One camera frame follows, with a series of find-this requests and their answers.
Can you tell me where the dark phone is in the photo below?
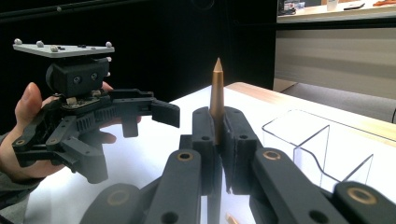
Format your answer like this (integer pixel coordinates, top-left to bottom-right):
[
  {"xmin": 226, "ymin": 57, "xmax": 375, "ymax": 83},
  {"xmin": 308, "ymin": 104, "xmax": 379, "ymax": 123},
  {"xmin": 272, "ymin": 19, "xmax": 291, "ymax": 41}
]
[{"xmin": 344, "ymin": 2, "xmax": 366, "ymax": 11}]

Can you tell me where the black curtain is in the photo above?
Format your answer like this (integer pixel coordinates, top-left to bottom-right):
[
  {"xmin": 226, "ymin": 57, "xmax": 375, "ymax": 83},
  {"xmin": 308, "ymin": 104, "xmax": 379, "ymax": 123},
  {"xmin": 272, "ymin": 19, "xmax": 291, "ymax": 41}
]
[{"xmin": 0, "ymin": 0, "xmax": 278, "ymax": 134}]

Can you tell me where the clear acrylic pen holder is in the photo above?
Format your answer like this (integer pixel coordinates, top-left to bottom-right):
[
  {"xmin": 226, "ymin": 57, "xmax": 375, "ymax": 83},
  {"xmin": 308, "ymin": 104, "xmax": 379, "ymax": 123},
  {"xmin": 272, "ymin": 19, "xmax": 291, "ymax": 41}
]
[{"xmin": 261, "ymin": 108, "xmax": 396, "ymax": 195}]

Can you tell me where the white table cover sheet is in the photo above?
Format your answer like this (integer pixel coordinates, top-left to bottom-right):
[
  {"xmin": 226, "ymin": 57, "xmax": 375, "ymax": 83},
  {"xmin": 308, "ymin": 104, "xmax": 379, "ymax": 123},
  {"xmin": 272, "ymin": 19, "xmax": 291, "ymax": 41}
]
[{"xmin": 22, "ymin": 84, "xmax": 396, "ymax": 224}]

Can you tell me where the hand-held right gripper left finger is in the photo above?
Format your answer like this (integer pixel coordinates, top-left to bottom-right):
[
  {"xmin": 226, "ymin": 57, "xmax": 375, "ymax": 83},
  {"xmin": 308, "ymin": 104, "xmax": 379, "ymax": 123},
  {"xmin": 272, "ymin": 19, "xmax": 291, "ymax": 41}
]
[{"xmin": 179, "ymin": 106, "xmax": 218, "ymax": 195}]

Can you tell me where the long beige desk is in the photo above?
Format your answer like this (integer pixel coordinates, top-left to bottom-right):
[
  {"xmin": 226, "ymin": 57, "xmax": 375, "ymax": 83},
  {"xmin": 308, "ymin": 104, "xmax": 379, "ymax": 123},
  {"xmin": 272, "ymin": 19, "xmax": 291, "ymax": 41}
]
[{"xmin": 276, "ymin": 0, "xmax": 396, "ymax": 24}]

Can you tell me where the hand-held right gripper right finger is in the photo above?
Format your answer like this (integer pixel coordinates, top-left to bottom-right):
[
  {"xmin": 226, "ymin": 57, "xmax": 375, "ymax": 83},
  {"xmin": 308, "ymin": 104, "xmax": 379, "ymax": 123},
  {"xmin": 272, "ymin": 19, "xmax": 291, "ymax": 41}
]
[{"xmin": 221, "ymin": 106, "xmax": 263, "ymax": 195}]

